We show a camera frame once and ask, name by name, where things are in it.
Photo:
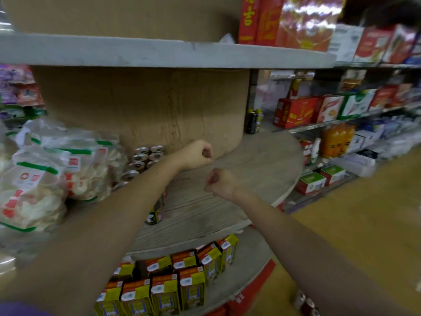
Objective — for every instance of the person's left hand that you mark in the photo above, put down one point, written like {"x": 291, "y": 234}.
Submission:
{"x": 195, "y": 156}

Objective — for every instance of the person's right hand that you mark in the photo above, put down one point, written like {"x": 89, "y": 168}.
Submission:
{"x": 223, "y": 184}

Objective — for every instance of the group of tall blue-yellow cans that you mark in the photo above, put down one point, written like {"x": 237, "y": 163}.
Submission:
{"x": 139, "y": 157}

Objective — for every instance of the round wooden shelf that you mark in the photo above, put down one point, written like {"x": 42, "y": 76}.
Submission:
{"x": 197, "y": 95}

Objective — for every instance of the cluster of cans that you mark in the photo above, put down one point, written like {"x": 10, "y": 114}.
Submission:
{"x": 307, "y": 306}

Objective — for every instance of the person's right forearm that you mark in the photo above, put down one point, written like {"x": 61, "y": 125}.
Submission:
{"x": 322, "y": 266}

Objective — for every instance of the person's left forearm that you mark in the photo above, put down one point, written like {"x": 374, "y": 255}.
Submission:
{"x": 92, "y": 246}

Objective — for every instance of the black can by column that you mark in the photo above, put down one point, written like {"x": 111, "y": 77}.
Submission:
{"x": 251, "y": 123}

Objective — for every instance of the yellow green bottle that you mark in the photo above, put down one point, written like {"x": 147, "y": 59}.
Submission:
{"x": 260, "y": 120}

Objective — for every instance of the small green-top box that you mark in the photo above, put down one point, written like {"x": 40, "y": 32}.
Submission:
{"x": 310, "y": 184}
{"x": 333, "y": 174}

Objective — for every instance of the red cartoon face carton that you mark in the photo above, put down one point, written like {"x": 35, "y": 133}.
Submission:
{"x": 306, "y": 151}

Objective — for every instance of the white slim bottle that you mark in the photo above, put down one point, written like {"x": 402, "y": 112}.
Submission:
{"x": 315, "y": 149}

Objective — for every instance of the red yellow-print carton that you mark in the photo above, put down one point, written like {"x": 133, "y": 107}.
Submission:
{"x": 296, "y": 111}

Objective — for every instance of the red porridge print carton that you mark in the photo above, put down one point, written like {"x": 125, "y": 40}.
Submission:
{"x": 250, "y": 292}
{"x": 215, "y": 312}

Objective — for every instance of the yellow red tall pack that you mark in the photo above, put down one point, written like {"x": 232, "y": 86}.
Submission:
{"x": 294, "y": 88}

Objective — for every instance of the white crumpled paper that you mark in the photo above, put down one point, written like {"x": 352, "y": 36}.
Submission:
{"x": 227, "y": 39}

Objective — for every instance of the pack of orange bottles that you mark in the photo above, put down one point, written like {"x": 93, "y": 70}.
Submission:
{"x": 337, "y": 141}

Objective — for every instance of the row of yellow orange cartons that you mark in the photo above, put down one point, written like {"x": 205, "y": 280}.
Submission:
{"x": 164, "y": 292}

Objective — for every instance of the white red-print carton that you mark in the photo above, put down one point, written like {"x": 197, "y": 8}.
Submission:
{"x": 329, "y": 108}

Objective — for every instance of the stack of white plastic packs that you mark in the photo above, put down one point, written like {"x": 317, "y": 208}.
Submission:
{"x": 355, "y": 164}

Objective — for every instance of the stack of white blue boxes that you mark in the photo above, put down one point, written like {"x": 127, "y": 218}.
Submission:
{"x": 361, "y": 138}

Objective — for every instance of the large green white carton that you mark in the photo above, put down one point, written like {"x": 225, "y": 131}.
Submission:
{"x": 357, "y": 105}

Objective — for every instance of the gold brown box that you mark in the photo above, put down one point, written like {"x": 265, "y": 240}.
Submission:
{"x": 352, "y": 80}

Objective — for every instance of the plain red carton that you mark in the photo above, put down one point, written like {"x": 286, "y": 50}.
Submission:
{"x": 384, "y": 97}

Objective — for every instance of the white grey-print box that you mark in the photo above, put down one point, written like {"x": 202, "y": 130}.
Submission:
{"x": 345, "y": 42}

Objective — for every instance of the rows of colourful packets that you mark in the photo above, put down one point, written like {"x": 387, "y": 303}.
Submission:
{"x": 19, "y": 85}

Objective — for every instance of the red white-print carton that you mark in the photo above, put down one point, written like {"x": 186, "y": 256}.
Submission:
{"x": 371, "y": 46}

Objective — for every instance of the purple shirt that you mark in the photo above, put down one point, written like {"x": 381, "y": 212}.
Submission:
{"x": 19, "y": 310}

